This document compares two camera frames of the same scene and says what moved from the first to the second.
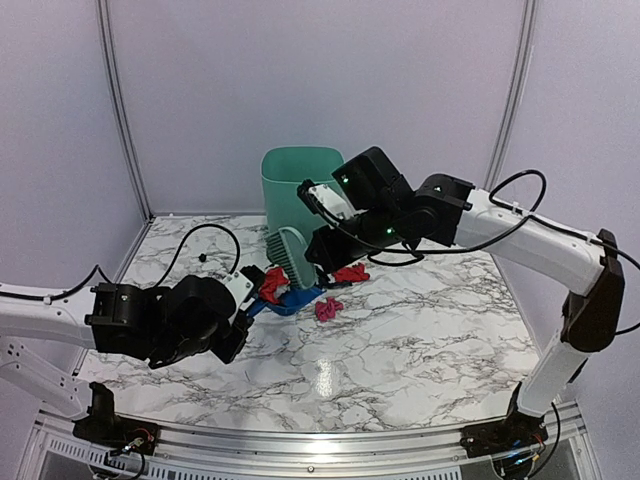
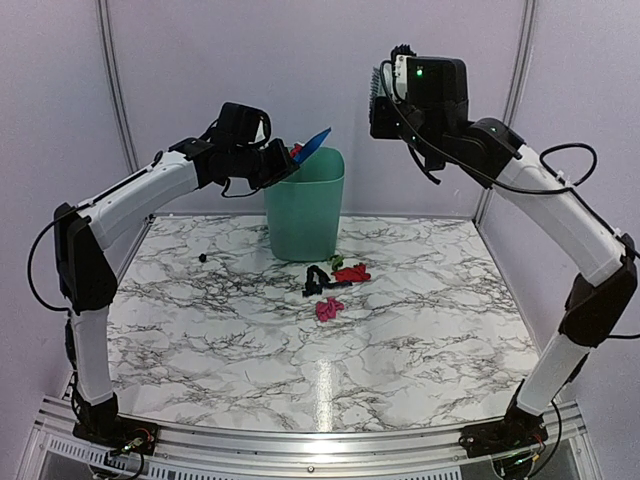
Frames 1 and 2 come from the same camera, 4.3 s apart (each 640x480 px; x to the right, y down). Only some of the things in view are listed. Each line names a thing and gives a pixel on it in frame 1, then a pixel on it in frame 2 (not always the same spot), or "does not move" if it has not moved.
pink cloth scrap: (327, 310) does not move
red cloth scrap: (354, 273) does not move
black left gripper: (228, 351) -> (280, 169)
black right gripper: (331, 258) -> (381, 127)
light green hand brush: (286, 247) -> (378, 88)
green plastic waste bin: (284, 168) does not move
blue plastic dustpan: (291, 303) -> (312, 146)
